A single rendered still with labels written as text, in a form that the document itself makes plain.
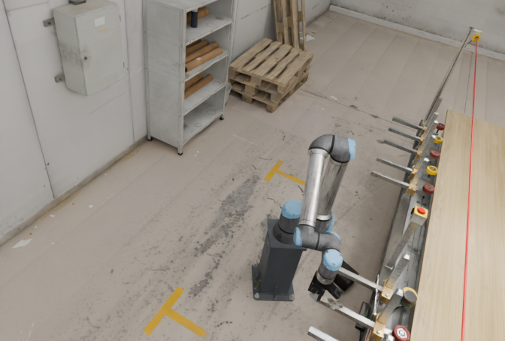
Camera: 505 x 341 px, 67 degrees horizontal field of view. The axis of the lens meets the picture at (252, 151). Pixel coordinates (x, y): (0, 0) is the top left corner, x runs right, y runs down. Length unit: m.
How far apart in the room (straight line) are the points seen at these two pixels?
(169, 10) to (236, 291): 2.35
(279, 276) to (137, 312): 1.04
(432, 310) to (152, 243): 2.13
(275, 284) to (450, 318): 1.23
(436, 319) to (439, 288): 0.21
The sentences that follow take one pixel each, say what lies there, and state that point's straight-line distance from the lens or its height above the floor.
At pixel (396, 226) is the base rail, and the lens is 2.97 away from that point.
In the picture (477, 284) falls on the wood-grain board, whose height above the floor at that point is 0.90.
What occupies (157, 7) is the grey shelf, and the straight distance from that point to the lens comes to 3.59.
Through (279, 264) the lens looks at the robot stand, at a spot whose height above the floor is 0.41.
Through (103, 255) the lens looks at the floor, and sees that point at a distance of 3.35.
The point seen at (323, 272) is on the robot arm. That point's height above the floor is 1.11.
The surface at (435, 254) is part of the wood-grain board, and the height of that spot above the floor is 0.90.
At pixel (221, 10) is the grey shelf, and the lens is 4.29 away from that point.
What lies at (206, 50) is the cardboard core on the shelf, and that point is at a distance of 4.17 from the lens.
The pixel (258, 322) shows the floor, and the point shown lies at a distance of 3.03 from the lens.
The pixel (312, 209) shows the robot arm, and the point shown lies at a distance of 2.03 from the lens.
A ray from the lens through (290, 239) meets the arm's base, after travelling 2.66.
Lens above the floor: 2.65
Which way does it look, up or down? 38 degrees down
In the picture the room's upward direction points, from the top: 10 degrees clockwise
